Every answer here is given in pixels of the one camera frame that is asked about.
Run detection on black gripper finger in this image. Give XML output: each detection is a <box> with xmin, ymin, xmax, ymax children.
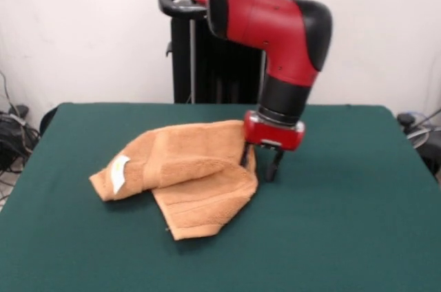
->
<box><xmin>240</xmin><ymin>141</ymin><xmax>255</xmax><ymax>169</ymax></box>
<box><xmin>265</xmin><ymin>149</ymin><xmax>286</xmax><ymax>183</ymax></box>

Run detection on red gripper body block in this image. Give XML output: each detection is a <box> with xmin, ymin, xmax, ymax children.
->
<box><xmin>243</xmin><ymin>111</ymin><xmax>307</xmax><ymax>152</ymax></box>

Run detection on orange terry towel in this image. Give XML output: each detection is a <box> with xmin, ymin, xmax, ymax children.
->
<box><xmin>88</xmin><ymin>119</ymin><xmax>259</xmax><ymax>242</ymax></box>

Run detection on small black device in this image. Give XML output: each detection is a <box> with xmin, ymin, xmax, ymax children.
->
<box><xmin>396</xmin><ymin>113</ymin><xmax>417</xmax><ymax>127</ymax></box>
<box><xmin>8</xmin><ymin>103</ymin><xmax>30</xmax><ymax>118</ymax></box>

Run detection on grey round base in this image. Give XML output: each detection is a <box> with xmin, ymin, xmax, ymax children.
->
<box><xmin>406</xmin><ymin>125</ymin><xmax>431</xmax><ymax>149</ymax></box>

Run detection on dark green table cloth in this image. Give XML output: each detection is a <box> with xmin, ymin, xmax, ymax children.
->
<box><xmin>0</xmin><ymin>101</ymin><xmax>441</xmax><ymax>292</ymax></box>

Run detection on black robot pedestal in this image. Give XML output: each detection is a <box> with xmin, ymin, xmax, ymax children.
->
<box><xmin>158</xmin><ymin>0</ymin><xmax>300</xmax><ymax>105</ymax></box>

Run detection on grey and blue cables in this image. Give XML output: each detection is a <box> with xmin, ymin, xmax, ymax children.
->
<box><xmin>402</xmin><ymin>107</ymin><xmax>441</xmax><ymax>128</ymax></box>

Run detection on black cable tangle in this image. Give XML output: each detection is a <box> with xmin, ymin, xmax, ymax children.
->
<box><xmin>0</xmin><ymin>71</ymin><xmax>41</xmax><ymax>203</ymax></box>

